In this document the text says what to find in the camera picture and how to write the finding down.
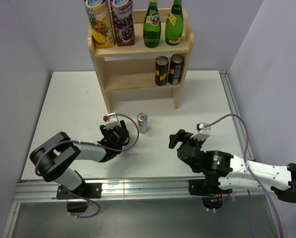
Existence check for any black gold can front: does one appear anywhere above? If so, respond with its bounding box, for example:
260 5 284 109
155 56 169 86

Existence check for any tall green glass bottle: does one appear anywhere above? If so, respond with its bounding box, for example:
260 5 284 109
165 0 184 46

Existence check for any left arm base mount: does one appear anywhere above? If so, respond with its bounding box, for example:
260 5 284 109
56 182 102 218

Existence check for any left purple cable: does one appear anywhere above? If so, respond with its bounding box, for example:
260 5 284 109
35 113 140 219

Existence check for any black gold can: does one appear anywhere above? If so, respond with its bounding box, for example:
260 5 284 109
155 56 169 86
168 54 184 85

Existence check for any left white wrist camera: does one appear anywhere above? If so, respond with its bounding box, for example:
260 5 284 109
103 113 120 129

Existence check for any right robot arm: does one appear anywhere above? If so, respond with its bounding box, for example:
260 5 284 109
168 129 296 203

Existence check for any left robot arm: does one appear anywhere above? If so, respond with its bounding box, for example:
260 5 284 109
29 120 129 198

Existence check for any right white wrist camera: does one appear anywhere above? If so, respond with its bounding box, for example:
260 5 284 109
190 122 211 142

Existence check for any aluminium front rail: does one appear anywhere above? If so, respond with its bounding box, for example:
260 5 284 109
12 178 274 203

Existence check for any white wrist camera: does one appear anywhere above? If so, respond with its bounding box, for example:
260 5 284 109
190 122 211 142
103 113 120 129

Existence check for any silver slim can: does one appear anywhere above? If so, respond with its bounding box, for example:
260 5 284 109
137 113 148 134

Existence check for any grape juice carton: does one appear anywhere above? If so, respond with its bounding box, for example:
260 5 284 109
110 0 135 47

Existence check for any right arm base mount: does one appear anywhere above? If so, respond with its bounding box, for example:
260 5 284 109
188 179 232 210

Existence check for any small round green bottle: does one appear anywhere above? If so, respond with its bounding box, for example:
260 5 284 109
143 0 161 48

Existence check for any aluminium side rail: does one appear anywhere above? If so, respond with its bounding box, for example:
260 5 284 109
219 70 246 154

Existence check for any pineapple juice carton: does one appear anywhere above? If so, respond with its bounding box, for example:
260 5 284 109
84 0 114 48

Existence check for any wooden two-tier shelf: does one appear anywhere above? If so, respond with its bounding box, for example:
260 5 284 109
87 9 194 112

